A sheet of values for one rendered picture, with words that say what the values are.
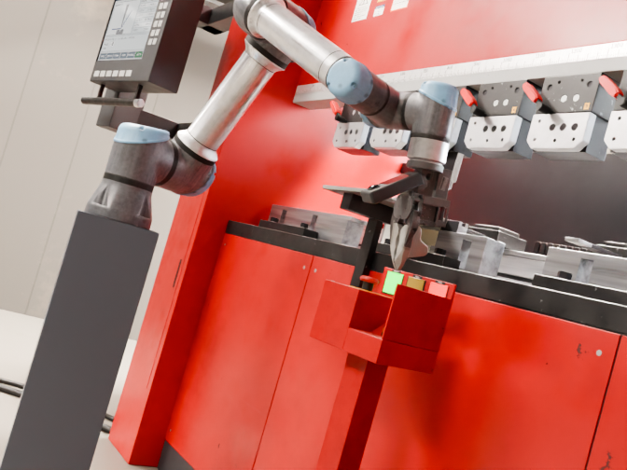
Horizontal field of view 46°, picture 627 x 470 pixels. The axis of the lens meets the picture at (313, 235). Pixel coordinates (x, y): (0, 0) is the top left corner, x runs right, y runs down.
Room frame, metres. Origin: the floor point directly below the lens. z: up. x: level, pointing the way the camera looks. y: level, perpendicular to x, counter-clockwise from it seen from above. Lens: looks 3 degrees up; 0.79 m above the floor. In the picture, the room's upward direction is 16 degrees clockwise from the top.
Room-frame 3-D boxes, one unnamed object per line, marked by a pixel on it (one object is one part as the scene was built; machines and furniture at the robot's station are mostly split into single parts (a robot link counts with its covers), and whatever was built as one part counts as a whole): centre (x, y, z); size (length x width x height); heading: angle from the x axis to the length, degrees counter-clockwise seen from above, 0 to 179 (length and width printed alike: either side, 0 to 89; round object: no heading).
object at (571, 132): (1.55, -0.47, 1.26); 0.15 x 0.09 x 0.17; 31
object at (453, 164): (1.87, -0.27, 1.13); 0.10 x 0.02 x 0.10; 31
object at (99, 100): (2.66, 0.84, 1.20); 0.45 x 0.03 x 0.08; 43
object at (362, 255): (1.77, -0.11, 0.88); 0.14 x 0.04 x 0.22; 121
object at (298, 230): (2.35, 0.09, 0.89); 0.30 x 0.05 x 0.03; 31
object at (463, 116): (1.89, -0.26, 1.26); 0.15 x 0.09 x 0.17; 31
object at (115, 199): (1.69, 0.44, 0.82); 0.15 x 0.15 x 0.10
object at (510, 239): (1.94, -0.41, 1.01); 0.26 x 0.12 x 0.05; 121
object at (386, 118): (1.44, -0.07, 1.14); 0.11 x 0.11 x 0.08; 52
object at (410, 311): (1.46, -0.17, 0.75); 0.20 x 0.16 x 0.18; 39
